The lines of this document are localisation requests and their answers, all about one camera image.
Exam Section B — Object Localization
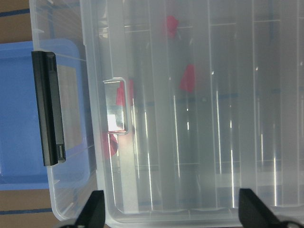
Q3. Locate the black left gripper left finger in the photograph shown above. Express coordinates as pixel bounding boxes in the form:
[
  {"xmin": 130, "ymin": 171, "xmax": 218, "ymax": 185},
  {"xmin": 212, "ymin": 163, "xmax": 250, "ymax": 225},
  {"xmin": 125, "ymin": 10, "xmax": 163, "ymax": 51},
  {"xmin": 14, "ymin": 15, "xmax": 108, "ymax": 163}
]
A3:
[{"xmin": 75, "ymin": 190, "xmax": 105, "ymax": 228}]

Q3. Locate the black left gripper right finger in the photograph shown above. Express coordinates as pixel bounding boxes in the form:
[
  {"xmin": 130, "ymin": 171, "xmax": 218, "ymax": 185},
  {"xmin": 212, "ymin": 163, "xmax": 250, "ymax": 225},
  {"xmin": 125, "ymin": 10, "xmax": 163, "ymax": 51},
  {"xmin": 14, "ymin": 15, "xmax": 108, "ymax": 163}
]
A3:
[{"xmin": 238, "ymin": 188, "xmax": 282, "ymax": 228}]

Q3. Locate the clear plastic box lid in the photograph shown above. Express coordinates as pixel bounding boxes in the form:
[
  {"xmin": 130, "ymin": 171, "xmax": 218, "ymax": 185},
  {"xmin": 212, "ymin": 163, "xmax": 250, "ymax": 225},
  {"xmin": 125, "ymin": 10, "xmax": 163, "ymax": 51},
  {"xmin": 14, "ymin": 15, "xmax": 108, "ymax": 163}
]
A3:
[{"xmin": 79, "ymin": 0, "xmax": 304, "ymax": 228}]

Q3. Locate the clear plastic storage box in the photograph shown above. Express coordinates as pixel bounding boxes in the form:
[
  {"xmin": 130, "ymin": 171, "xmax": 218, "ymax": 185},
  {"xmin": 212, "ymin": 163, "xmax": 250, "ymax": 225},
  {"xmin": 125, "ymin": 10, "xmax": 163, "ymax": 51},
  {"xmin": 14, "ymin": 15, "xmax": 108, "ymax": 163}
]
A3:
[{"xmin": 28, "ymin": 0, "xmax": 304, "ymax": 221}]

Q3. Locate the red block front pair left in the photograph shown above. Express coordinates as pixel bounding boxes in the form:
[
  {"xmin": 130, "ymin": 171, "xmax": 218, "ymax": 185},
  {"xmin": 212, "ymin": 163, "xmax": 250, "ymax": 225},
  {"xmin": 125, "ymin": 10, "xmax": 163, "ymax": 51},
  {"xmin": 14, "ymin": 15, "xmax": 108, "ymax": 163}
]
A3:
[{"xmin": 102, "ymin": 133, "xmax": 118, "ymax": 159}]

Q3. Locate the blue plastic tray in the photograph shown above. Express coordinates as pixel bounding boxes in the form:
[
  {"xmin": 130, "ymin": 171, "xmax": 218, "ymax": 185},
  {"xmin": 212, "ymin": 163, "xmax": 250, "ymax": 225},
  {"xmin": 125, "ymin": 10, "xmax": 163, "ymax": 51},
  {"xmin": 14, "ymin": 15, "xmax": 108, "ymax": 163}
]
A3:
[{"xmin": 0, "ymin": 38, "xmax": 92, "ymax": 190}]

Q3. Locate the red block under lid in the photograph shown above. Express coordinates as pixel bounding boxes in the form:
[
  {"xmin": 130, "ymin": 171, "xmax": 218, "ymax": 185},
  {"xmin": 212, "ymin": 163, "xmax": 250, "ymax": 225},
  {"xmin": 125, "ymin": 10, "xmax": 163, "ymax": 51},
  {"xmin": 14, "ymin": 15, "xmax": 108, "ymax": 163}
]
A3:
[{"xmin": 179, "ymin": 64, "xmax": 195, "ymax": 93}]

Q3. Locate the red block far corner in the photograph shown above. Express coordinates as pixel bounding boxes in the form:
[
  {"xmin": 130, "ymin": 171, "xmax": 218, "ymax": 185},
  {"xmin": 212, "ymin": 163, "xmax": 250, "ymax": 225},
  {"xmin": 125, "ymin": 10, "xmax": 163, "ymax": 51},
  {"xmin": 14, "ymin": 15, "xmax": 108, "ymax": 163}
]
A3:
[{"xmin": 166, "ymin": 15, "xmax": 179, "ymax": 38}]

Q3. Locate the black box latch handle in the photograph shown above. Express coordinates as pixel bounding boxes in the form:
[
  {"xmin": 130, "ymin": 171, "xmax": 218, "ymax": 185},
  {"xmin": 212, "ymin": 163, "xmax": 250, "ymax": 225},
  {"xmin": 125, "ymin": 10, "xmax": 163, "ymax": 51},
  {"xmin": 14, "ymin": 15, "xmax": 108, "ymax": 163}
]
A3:
[{"xmin": 31, "ymin": 51, "xmax": 66, "ymax": 166}]

